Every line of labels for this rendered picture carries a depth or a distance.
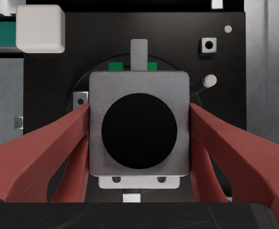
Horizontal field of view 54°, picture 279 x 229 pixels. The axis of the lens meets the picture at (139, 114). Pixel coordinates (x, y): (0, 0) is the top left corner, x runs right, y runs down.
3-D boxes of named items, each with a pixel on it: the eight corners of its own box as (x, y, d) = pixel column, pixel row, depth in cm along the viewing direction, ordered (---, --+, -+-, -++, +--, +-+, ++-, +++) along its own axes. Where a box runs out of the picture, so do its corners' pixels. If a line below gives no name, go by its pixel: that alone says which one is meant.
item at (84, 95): (91, 112, 27) (88, 112, 26) (76, 112, 27) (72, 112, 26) (91, 92, 27) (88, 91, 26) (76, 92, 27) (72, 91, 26)
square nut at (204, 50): (214, 55, 29) (217, 52, 28) (199, 55, 29) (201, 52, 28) (214, 40, 29) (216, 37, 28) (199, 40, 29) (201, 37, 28)
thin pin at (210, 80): (193, 96, 27) (217, 85, 19) (185, 96, 27) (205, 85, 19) (193, 88, 27) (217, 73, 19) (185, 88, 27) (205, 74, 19)
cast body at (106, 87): (173, 178, 18) (196, 214, 11) (104, 178, 18) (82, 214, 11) (173, 47, 18) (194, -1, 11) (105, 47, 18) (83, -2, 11)
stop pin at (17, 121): (37, 128, 34) (23, 129, 30) (27, 128, 34) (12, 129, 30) (37, 116, 34) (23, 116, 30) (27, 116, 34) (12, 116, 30)
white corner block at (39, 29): (69, 57, 32) (59, 47, 27) (30, 57, 32) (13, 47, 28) (70, 17, 32) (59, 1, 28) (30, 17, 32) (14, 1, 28)
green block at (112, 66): (125, 84, 27) (122, 76, 22) (114, 84, 27) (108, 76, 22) (125, 72, 27) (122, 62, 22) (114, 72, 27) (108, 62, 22)
